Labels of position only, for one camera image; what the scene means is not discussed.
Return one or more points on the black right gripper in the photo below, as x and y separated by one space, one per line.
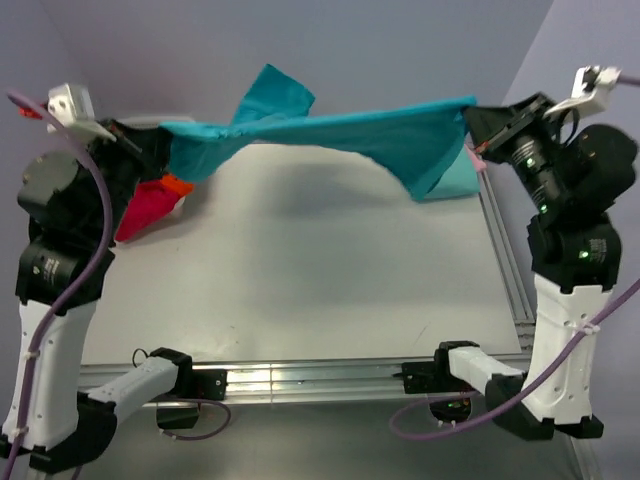
483 123

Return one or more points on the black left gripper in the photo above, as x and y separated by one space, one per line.
153 145

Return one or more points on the teal t shirt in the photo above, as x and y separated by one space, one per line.
416 144

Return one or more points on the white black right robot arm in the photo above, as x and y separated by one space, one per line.
573 176

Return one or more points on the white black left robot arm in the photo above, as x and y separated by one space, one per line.
75 201

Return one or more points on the white plastic laundry basket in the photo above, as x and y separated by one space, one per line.
152 121

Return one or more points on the folded pink t shirt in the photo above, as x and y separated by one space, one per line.
478 163

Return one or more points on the magenta t shirt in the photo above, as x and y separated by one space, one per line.
151 202

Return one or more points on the orange t shirt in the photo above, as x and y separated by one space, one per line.
178 186

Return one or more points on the folded mint t shirt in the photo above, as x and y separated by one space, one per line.
459 180

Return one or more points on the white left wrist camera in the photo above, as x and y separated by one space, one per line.
71 105

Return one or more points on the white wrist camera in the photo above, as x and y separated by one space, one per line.
71 105
590 92

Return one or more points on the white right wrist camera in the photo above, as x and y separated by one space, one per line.
590 92

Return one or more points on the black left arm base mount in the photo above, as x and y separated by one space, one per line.
203 399

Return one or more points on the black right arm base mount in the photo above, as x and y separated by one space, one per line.
428 378

